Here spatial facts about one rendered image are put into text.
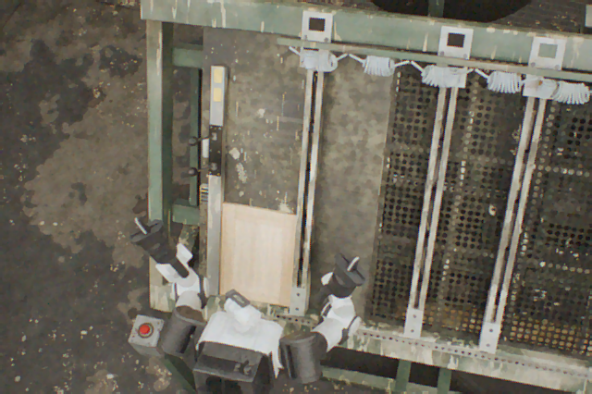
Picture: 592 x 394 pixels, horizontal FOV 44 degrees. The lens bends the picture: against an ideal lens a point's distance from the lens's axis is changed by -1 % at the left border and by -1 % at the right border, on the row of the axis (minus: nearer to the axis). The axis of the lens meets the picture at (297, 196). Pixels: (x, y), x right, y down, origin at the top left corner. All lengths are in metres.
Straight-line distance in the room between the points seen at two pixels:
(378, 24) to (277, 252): 0.99
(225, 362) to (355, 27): 1.17
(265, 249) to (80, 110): 2.37
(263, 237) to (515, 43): 1.19
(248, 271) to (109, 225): 1.61
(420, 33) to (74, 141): 2.89
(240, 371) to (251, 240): 0.69
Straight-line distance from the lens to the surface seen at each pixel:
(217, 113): 2.73
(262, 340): 2.46
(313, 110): 2.62
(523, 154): 2.56
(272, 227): 2.84
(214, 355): 2.43
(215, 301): 3.04
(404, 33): 2.45
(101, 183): 4.58
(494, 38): 2.43
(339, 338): 2.61
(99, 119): 4.86
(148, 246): 2.47
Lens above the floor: 3.66
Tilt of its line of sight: 60 degrees down
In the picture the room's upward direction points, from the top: 12 degrees counter-clockwise
